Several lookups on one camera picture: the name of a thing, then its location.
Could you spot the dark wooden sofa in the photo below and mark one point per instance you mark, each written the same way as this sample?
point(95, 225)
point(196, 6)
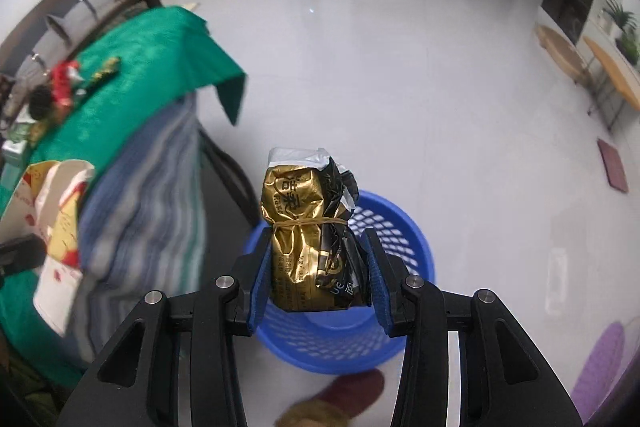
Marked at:
point(37, 37)

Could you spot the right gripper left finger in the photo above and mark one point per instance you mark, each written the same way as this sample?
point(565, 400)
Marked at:
point(172, 361)

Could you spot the green tablecloth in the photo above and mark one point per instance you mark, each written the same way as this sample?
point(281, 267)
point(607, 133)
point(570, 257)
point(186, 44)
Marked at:
point(130, 74)

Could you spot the red plastic bag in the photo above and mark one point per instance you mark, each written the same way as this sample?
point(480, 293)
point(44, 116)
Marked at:
point(65, 77)

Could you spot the blue striped cloth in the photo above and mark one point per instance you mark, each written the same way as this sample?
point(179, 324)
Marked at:
point(141, 228)

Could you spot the gold black snack bag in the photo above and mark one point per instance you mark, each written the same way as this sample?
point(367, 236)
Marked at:
point(318, 264)

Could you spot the purple round floor mat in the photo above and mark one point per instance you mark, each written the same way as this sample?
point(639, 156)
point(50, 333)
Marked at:
point(597, 376)

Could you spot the blue plastic waste basket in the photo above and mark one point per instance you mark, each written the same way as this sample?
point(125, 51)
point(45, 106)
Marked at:
point(351, 341)

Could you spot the white red yellow snack bag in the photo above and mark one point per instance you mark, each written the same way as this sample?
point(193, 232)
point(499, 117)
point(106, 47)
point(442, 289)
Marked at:
point(46, 203)

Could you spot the green potted plant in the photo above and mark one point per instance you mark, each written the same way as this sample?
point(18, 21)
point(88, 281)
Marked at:
point(625, 34)

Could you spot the maroon rectangular floor mat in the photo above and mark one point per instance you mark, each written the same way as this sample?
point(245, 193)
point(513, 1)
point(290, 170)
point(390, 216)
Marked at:
point(613, 166)

